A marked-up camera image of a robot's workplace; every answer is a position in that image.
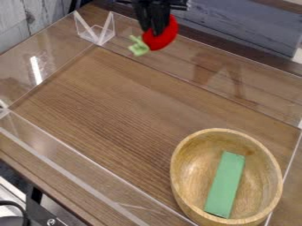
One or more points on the red plush strawberry toy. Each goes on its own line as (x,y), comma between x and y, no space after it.
(149,42)

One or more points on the black table leg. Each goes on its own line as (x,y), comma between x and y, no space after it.
(34,198)

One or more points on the wooden oval bowl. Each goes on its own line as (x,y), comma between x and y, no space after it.
(193,169)

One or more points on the clear acrylic barrier panel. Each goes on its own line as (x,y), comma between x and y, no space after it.
(114,186)

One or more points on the green rectangular block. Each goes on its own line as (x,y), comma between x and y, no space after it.
(221,197)

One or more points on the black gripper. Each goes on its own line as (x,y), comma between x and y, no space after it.
(158,17)

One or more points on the clear acrylic corner bracket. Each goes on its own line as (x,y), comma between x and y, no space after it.
(97,34)

